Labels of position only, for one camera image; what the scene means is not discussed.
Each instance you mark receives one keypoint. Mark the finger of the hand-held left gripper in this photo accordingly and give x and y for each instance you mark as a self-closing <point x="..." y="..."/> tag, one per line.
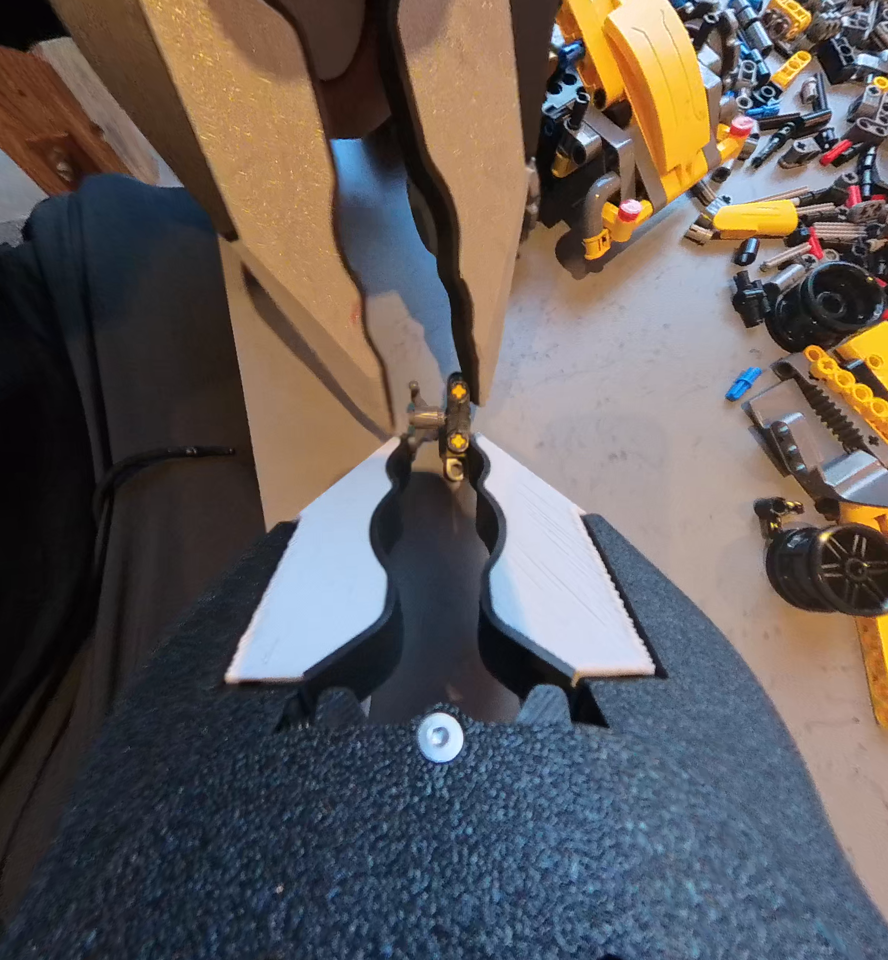
<point x="263" y="150"/>
<point x="474" y="150"/>

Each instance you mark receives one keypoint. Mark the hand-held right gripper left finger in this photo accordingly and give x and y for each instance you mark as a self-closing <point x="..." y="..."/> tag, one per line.
<point x="316" y="592"/>

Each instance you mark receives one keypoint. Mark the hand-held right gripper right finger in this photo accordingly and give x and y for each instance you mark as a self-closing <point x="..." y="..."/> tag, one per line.
<point x="564" y="592"/>

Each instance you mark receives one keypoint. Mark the black beam with yellow pins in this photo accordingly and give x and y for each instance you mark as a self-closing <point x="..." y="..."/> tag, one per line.
<point x="455" y="471"/>

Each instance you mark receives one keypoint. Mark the yellow toy vehicle assembly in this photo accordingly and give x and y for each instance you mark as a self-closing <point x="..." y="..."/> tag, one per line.
<point x="654" y="82"/>

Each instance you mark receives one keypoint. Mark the grey desk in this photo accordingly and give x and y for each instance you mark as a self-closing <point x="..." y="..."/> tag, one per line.
<point x="639" y="375"/>

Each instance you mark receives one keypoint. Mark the wooden beam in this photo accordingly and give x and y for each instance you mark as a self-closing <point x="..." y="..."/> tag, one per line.
<point x="23" y="112"/>

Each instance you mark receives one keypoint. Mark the person's leg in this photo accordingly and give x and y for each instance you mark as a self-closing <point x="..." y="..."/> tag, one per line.
<point x="151" y="337"/>

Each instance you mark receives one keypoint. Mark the black angled connector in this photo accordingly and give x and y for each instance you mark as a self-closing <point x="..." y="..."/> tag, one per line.
<point x="778" y="514"/>

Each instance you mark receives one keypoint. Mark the long blue connector pin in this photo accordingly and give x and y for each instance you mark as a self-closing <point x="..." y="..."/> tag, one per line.
<point x="742" y="384"/>

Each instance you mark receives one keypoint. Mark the grey digger bucket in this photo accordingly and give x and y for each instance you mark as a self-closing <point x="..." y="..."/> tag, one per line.
<point x="789" y="435"/>

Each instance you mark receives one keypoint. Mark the black spoked wheel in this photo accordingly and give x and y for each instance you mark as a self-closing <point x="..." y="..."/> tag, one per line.
<point x="841" y="566"/>

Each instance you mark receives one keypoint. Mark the pile of mixed small pieces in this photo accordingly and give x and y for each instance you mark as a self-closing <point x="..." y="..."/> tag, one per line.
<point x="826" y="112"/>

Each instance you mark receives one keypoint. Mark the plain black tyre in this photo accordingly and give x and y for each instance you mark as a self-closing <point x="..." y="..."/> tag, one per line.
<point x="834" y="300"/>

